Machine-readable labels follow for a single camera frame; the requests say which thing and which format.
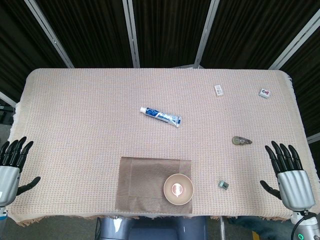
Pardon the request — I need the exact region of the clear green correction tape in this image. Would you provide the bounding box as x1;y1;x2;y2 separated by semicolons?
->
231;135;253;146

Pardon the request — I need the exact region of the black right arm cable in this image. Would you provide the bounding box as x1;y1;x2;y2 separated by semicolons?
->
291;210;316;240

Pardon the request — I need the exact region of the beige woven tablecloth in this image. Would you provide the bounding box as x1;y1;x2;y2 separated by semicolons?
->
0;67;320;228

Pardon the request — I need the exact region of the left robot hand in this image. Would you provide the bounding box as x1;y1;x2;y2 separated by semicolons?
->
0;136;42;206

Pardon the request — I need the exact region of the white partition frame post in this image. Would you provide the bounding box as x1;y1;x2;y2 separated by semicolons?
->
24;0;75;69
267;11;320;71
193;0;221;68
121;0;141;68
306;134;320;145
0;91;18;108

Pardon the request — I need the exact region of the brown woven placemat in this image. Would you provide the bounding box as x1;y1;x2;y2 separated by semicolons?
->
114;156;194;215

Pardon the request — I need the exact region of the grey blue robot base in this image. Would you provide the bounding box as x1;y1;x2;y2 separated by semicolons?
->
96;216;208;240

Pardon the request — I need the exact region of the white mahjong tile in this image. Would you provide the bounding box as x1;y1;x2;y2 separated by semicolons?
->
258;88;272;99

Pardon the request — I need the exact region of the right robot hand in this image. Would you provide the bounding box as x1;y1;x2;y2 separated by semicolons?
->
259;140;316;211

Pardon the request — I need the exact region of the blue white toothpaste tube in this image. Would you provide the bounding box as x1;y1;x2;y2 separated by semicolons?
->
139;106;182;129

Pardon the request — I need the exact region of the light brown bowl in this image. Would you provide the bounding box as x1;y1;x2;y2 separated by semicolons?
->
163;173;195;206

